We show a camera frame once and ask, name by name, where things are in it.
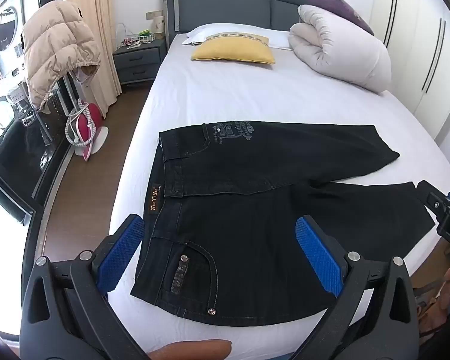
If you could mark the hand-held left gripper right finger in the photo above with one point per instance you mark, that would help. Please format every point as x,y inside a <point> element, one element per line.
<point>318,258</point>

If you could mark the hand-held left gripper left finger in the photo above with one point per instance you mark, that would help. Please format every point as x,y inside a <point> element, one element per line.
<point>122,257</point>

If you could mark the black denim pants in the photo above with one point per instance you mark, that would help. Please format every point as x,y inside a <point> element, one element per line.
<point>247,213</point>

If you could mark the person's left hand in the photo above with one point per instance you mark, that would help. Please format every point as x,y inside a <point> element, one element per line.
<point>195,350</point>

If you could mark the white wardrobe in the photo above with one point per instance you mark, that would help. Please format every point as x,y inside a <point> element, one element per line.
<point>423,63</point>

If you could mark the red and white appliance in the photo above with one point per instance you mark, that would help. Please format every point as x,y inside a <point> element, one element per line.
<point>88,127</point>

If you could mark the glass sliding door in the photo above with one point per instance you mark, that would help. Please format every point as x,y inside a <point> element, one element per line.
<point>11,150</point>

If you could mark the white folded duvet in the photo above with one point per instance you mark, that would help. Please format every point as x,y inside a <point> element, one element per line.
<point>341,52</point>

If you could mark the bed with white sheet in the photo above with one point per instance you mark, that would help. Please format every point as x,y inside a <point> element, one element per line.
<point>228,93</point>

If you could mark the grey nightstand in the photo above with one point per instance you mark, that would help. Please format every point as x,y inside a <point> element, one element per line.
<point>138,60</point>

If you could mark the purple pillow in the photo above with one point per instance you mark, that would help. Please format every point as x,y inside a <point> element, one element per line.
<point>341,7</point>

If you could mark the beige puffer jacket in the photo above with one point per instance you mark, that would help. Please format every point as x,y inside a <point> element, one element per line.
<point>56,52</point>

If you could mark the yellow pillow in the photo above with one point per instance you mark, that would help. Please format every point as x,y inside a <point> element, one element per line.
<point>232,52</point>

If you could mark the beige box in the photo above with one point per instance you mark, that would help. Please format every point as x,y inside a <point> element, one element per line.
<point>158,26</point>

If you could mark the beige patterned cushion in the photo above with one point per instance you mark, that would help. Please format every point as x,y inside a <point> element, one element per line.
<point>236,38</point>

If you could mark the white pillow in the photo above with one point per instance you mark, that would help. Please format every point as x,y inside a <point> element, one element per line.
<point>206,30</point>

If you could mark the beige curtain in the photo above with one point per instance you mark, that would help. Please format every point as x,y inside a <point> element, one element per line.
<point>93,15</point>

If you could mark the grey padded headboard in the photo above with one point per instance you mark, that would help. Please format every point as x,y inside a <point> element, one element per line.
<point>225,7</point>

